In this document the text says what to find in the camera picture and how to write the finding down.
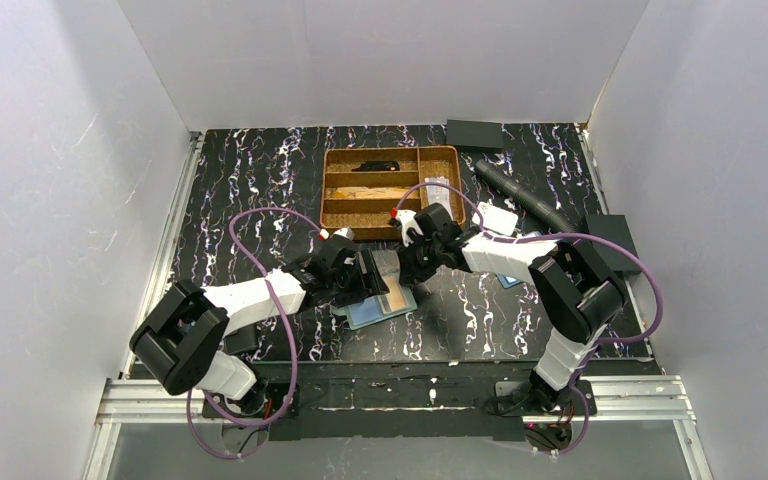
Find bronze card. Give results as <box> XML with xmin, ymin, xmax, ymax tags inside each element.
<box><xmin>379</xmin><ymin>275</ymin><xmax>416</xmax><ymax>315</ymax></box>

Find green card holder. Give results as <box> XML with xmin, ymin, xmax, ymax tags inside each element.
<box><xmin>331</xmin><ymin>274</ymin><xmax>418</xmax><ymax>330</ymax></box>

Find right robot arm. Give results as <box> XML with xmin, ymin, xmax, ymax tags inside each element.
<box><xmin>390</xmin><ymin>204</ymin><xmax>628</xmax><ymax>392</ymax></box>

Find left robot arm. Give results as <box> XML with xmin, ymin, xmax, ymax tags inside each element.
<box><xmin>129</xmin><ymin>233</ymin><xmax>389</xmax><ymax>400</ymax></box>

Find silver VIP card upper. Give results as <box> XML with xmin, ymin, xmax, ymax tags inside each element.
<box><xmin>424</xmin><ymin>176</ymin><xmax>450</xmax><ymax>203</ymax></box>

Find white card on table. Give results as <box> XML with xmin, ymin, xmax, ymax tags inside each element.
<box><xmin>471</xmin><ymin>202</ymin><xmax>519</xmax><ymax>236</ymax></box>

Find tan cards in tray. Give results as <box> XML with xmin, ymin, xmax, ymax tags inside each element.
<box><xmin>329</xmin><ymin>187</ymin><xmax>419</xmax><ymax>200</ymax></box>

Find blue card holder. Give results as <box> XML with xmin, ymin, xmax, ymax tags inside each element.
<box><xmin>497</xmin><ymin>274</ymin><xmax>523</xmax><ymax>289</ymax></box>

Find woven brown organizer tray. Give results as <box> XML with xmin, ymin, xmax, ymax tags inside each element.
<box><xmin>320</xmin><ymin>146</ymin><xmax>466</xmax><ymax>241</ymax></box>

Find black object in tray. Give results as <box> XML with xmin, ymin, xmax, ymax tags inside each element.
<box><xmin>351</xmin><ymin>160</ymin><xmax>401</xmax><ymax>172</ymax></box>

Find black flat box rear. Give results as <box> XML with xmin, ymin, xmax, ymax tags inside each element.
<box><xmin>445</xmin><ymin>119</ymin><xmax>504</xmax><ymax>151</ymax></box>

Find black box right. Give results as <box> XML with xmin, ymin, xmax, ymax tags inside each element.
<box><xmin>580</xmin><ymin>214</ymin><xmax>641</xmax><ymax>278</ymax></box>

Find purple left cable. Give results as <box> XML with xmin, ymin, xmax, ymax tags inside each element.
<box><xmin>185</xmin><ymin>207</ymin><xmax>332</xmax><ymax>460</ymax></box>

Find purple cable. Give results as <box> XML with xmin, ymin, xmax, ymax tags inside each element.
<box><xmin>393</xmin><ymin>182</ymin><xmax>665</xmax><ymax>457</ymax></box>
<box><xmin>185</xmin><ymin>207</ymin><xmax>332</xmax><ymax>460</ymax></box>

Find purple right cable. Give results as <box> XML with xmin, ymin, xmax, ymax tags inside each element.
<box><xmin>393</xmin><ymin>182</ymin><xmax>665</xmax><ymax>457</ymax></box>

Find aluminium frame rail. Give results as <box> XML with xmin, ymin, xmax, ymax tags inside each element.
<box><xmin>88</xmin><ymin>125</ymin><xmax>710</xmax><ymax>479</ymax></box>

